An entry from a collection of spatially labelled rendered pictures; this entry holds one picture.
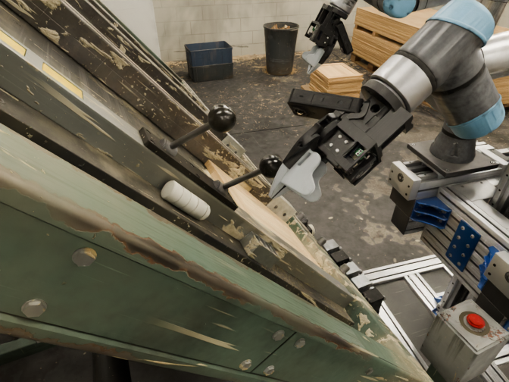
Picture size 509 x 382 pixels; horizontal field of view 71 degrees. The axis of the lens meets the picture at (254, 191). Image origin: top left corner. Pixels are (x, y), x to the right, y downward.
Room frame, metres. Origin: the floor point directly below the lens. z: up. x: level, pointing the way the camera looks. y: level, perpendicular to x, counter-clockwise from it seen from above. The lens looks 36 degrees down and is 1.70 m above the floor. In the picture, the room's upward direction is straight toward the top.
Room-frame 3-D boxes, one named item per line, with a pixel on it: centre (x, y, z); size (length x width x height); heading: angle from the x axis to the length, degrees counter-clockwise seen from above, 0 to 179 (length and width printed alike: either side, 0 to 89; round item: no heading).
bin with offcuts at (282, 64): (5.41, -0.38, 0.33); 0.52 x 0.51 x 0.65; 16
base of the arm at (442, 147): (1.15, -0.73, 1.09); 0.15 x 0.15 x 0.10
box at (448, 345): (0.51, -0.54, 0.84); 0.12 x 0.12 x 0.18; 24
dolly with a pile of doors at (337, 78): (4.22, -0.91, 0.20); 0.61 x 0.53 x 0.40; 16
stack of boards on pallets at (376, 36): (4.94, -2.37, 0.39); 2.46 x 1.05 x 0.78; 16
